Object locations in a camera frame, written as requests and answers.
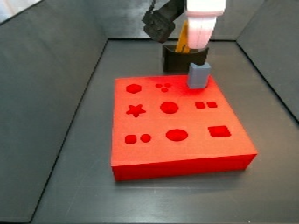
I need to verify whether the blue rectangular peg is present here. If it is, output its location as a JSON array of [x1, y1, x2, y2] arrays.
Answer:
[[186, 63, 210, 89]]

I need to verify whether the yellow two-pronged peg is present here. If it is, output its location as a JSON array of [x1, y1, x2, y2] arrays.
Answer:
[[174, 21, 190, 53]]

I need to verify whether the red shape-sorter block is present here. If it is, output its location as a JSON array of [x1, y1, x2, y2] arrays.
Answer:
[[110, 75, 257, 181]]

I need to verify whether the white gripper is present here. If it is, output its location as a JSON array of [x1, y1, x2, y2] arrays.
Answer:
[[185, 0, 226, 49]]

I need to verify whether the black curved fixture stand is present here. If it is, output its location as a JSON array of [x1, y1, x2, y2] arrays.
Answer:
[[162, 45, 209, 73]]

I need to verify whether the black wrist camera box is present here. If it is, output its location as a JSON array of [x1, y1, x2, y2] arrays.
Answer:
[[141, 0, 185, 43]]

